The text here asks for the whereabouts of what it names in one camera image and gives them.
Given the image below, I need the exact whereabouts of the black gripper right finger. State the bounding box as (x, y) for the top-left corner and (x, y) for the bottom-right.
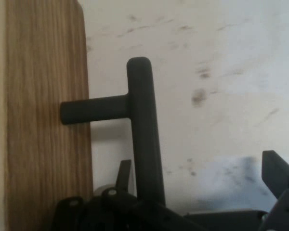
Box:
(259, 150), (289, 231)

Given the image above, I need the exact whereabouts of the black drawer handle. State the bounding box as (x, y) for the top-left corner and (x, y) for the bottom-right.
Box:
(60, 56), (167, 208)

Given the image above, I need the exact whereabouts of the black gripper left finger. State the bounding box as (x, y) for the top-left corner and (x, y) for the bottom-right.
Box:
(50, 159), (208, 231)

